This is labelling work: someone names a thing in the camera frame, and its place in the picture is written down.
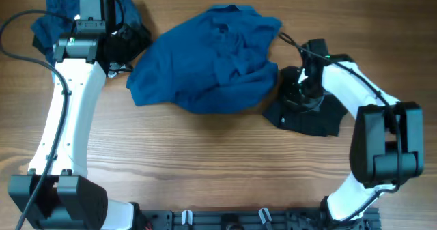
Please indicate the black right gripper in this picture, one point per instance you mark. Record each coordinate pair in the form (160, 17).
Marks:
(289, 95)

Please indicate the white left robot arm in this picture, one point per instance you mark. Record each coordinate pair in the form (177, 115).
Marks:
(56, 193)

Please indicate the blue polo shirt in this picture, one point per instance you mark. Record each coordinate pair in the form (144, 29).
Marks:
(216, 62)

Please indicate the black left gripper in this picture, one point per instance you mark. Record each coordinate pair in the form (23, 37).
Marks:
(136, 43)

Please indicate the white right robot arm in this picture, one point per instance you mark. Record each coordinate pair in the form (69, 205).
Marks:
(387, 143)

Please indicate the dark blue folded garment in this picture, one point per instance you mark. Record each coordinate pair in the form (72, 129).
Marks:
(48, 29)

